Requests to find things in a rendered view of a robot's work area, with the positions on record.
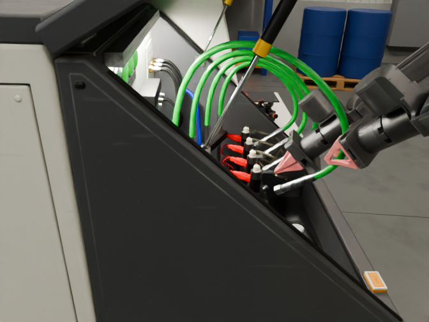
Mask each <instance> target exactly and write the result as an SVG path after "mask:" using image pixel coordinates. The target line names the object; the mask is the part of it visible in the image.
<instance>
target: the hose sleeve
mask: <svg viewBox="0 0 429 322"><path fill-rule="evenodd" d="M313 174H314V173H311V174H307V175H306V176H303V177H300V178H298V179H295V180H292V181H288V182H286V183H284V184H281V185H280V188H281V190H282V192H286V191H289V190H292V189H294V188H297V187H300V186H303V185H306V184H309V183H312V182H314V181H317V180H316V179H315V178H314V175H313Z"/></svg>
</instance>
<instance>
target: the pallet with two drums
mask: <svg viewBox="0 0 429 322"><path fill-rule="evenodd" d="M346 16H347V19H346ZM392 16H393V13H392V12H391V11H387V10H377V9H368V8H352V9H349V10H348V12H347V10H345V9H342V8H332V7H320V6H312V7H306V8H304V12H303V21H302V26H301V36H300V42H299V49H298V57H297V58H298V59H299V60H301V61H302V62H303V63H305V64H306V65H308V66H309V67H310V68H311V69H312V70H313V71H314V72H316V73H317V74H318V75H319V76H320V77H321V78H322V79H323V80H324V81H325V82H326V84H335V86H334V87H331V86H330V88H331V89H332V90H338V91H353V89H354V88H345V87H344V84H348V85H357V83H358V82H359V81H360V80H361V79H362V78H363V77H365V76H366V75H367V74H369V73H370V72H371V71H373V70H374V69H376V68H378V67H380V66H381V63H382V58H383V57H384V49H385V46H386V41H387V37H388V33H389V27H390V24H391V19H392ZM345 19H346V23H345ZM344 27H345V30H344ZM343 30H344V31H343ZM342 38H343V41H342ZM341 45H342V47H341ZM340 49H341V50H340ZM339 56H340V58H339ZM338 59H339V63H338ZM293 71H295V72H296V73H297V74H298V75H299V77H300V78H301V79H302V80H303V82H314V81H313V80H311V78H309V76H307V75H306V74H305V73H304V72H302V71H301V70H300V69H298V68H297V67H296V66H294V65H293ZM314 83H315V82H314Z"/></svg>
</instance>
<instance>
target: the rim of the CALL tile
mask: <svg viewBox="0 0 429 322"><path fill-rule="evenodd" d="M367 273H374V272H365V275H366V278H367V279H368V281H369V283H370V285H371V287H372V289H373V290H387V289H388V288H387V287H386V285H385V283H384V281H383V280H382V278H381V276H380V275H379V273H378V272H377V274H378V276H379V277H380V279H381V281H382V283H383V285H384V286H385V287H374V285H373V283H372V281H371V279H370V278H369V276H368V274H367Z"/></svg>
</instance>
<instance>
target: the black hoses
mask: <svg viewBox="0 0 429 322"><path fill-rule="evenodd" d="M163 62H164V63H162V66H166V67H168V68H165V67H161V68H160V71H166V72H167V73H168V74H169V75H170V76H171V77H172V80H173V82H174V86H175V93H176V98H177V94H178V92H179V88H180V86H181V83H182V76H181V73H180V71H179V69H178V68H177V66H176V65H175V64H174V63H173V62H171V61H170V60H168V59H164V60H163ZM167 63H169V64H170V65H169V64H167ZM175 70H176V71H175ZM176 72H177V73H176ZM175 77H176V78H175ZM164 101H168V102H169V103H171V104H172V105H173V106H174V107H175V103H174V102H173V101H172V100H171V99H169V98H163V102H164ZM179 115H180V122H179V124H178V127H179V128H180V127H181V125H182V123H183V114H182V112H181V111H180V114H179Z"/></svg>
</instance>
